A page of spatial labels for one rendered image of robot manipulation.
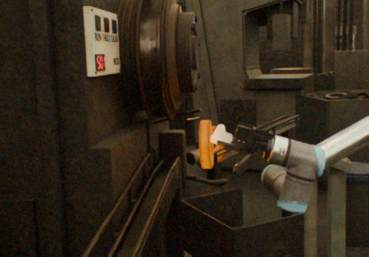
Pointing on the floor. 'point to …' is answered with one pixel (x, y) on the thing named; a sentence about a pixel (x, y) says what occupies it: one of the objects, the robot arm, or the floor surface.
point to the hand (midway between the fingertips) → (206, 138)
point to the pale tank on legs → (336, 22)
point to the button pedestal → (336, 207)
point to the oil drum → (295, 73)
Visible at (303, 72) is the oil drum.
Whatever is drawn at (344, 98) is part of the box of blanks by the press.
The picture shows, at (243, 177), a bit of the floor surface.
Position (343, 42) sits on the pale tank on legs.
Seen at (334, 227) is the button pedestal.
